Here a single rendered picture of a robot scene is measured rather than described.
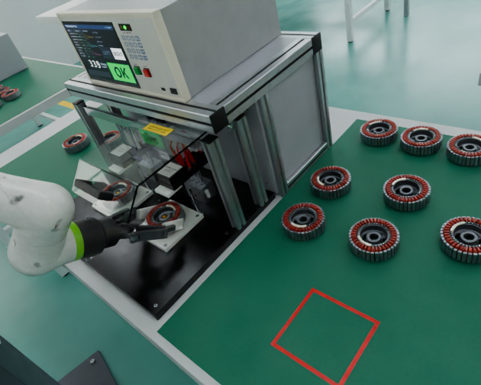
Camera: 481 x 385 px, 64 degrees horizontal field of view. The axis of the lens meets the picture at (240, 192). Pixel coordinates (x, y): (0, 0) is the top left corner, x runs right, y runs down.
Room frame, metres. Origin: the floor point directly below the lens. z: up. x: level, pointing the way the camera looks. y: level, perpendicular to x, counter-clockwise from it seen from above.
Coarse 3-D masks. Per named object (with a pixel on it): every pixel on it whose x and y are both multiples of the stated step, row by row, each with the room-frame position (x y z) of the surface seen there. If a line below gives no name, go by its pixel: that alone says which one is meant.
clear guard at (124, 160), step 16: (128, 128) 0.92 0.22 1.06; (176, 128) 0.84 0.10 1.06; (192, 128) 0.82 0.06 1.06; (112, 144) 0.87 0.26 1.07; (128, 144) 0.84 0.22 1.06; (144, 144) 0.81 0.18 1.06; (160, 144) 0.79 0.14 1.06; (176, 144) 0.77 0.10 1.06; (80, 160) 0.84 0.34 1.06; (96, 160) 0.81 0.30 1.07; (112, 160) 0.79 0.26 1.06; (128, 160) 0.77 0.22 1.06; (144, 160) 0.74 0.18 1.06; (160, 160) 0.72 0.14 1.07; (80, 176) 0.81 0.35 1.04; (96, 176) 0.77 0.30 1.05; (112, 176) 0.73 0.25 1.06; (128, 176) 0.70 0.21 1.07; (144, 176) 0.68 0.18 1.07; (80, 192) 0.78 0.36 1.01; (128, 192) 0.67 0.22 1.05; (112, 208) 0.68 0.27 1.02; (128, 208) 0.64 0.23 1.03
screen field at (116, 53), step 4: (100, 48) 1.07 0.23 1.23; (104, 48) 1.06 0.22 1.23; (108, 48) 1.04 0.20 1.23; (112, 48) 1.03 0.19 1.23; (116, 48) 1.01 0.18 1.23; (104, 52) 1.07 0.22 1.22; (108, 52) 1.05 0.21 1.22; (112, 52) 1.03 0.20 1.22; (116, 52) 1.02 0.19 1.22; (120, 52) 1.00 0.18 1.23; (104, 56) 1.07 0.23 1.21; (108, 56) 1.05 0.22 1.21; (112, 56) 1.04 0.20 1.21; (116, 56) 1.02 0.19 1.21; (120, 56) 1.01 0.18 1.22
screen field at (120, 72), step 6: (108, 66) 1.08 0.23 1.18; (114, 66) 1.05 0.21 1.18; (120, 66) 1.03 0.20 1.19; (126, 66) 1.01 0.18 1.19; (114, 72) 1.06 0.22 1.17; (120, 72) 1.04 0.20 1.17; (126, 72) 1.01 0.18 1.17; (114, 78) 1.08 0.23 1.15; (120, 78) 1.05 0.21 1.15; (126, 78) 1.03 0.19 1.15; (132, 78) 1.00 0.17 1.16
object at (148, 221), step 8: (160, 208) 0.89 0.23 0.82; (168, 208) 0.89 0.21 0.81; (176, 208) 0.86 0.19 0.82; (152, 216) 0.87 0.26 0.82; (160, 216) 0.86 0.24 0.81; (168, 216) 0.85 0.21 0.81; (176, 216) 0.83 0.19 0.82; (184, 216) 0.84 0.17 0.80; (152, 224) 0.83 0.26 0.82; (160, 224) 0.82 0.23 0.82
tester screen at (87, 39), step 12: (72, 24) 1.15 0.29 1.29; (84, 24) 1.09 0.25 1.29; (72, 36) 1.17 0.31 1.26; (84, 36) 1.12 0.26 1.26; (96, 36) 1.07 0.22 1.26; (108, 36) 1.02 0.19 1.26; (84, 48) 1.15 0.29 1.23; (96, 48) 1.09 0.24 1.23; (120, 48) 1.00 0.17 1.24; (84, 60) 1.18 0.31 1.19; (108, 60) 1.06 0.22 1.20; (120, 60) 1.02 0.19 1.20; (108, 72) 1.09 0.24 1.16; (132, 84) 1.01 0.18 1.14
